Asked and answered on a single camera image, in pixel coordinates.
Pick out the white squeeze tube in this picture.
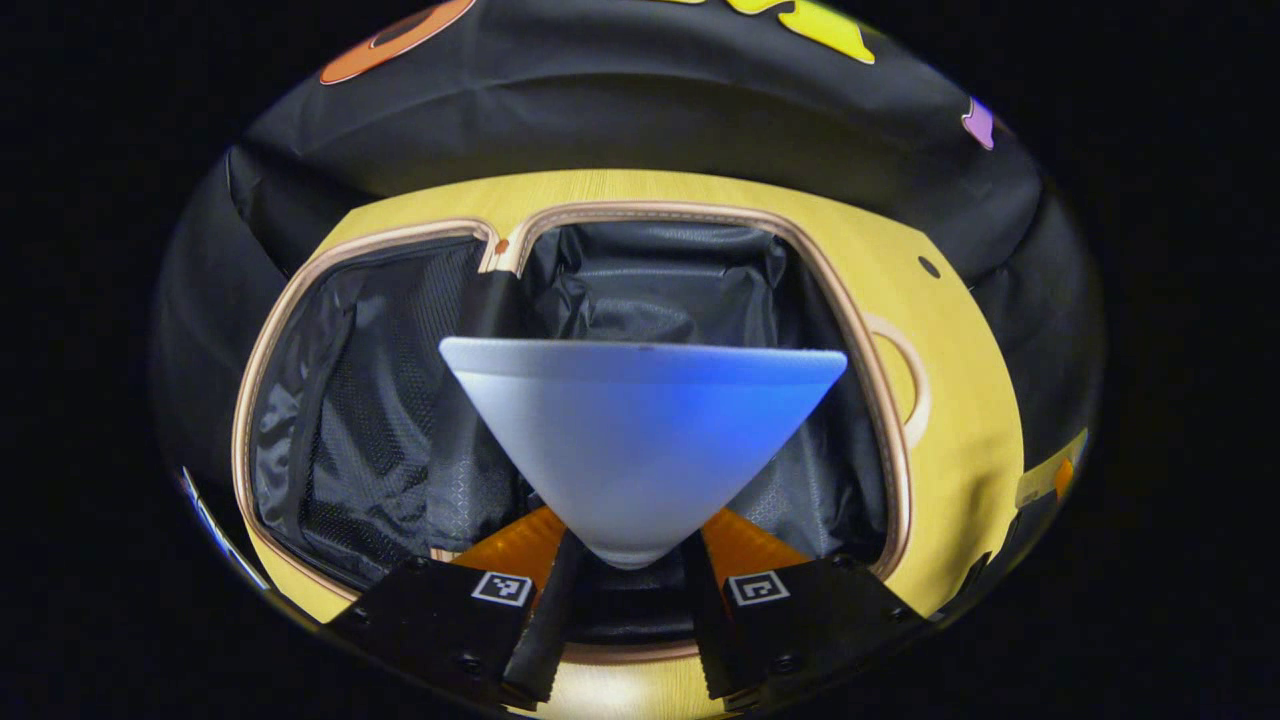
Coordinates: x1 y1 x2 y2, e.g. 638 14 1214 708
438 336 849 571

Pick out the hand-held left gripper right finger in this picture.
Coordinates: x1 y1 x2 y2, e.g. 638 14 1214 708
683 507 933 713

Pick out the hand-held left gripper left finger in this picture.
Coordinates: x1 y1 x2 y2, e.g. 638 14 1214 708
328 505 589 713

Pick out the black backdrop cloth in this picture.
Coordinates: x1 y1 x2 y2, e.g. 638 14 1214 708
150 0 1106 561

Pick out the pink suitcase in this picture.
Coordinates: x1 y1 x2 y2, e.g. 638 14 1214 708
232 200 933 666

